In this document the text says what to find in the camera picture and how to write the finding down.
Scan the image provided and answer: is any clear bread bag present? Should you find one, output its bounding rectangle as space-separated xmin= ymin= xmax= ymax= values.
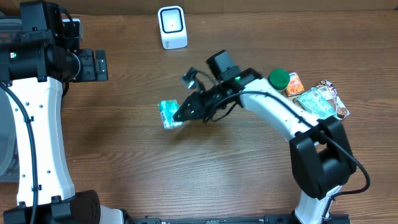
xmin=289 ymin=80 xmax=350 ymax=120

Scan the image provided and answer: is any green lid jar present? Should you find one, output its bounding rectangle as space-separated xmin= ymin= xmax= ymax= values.
xmin=268 ymin=68 xmax=290 ymax=91

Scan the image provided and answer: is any grey plastic basket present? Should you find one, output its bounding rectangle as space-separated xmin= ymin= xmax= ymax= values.
xmin=1 ymin=89 xmax=19 ymax=183

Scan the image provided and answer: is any orange tissue packet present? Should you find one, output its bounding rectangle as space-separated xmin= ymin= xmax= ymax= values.
xmin=285 ymin=72 xmax=305 ymax=97

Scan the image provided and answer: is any green wipes packet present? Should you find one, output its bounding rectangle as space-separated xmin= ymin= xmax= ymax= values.
xmin=297 ymin=87 xmax=336 ymax=119

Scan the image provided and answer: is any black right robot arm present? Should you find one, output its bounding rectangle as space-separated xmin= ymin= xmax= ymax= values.
xmin=173 ymin=50 xmax=357 ymax=223

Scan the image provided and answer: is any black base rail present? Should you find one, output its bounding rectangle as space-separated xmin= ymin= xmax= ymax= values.
xmin=99 ymin=208 xmax=352 ymax=224

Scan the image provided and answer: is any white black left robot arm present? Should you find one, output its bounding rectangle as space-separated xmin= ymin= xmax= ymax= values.
xmin=1 ymin=1 xmax=124 ymax=223

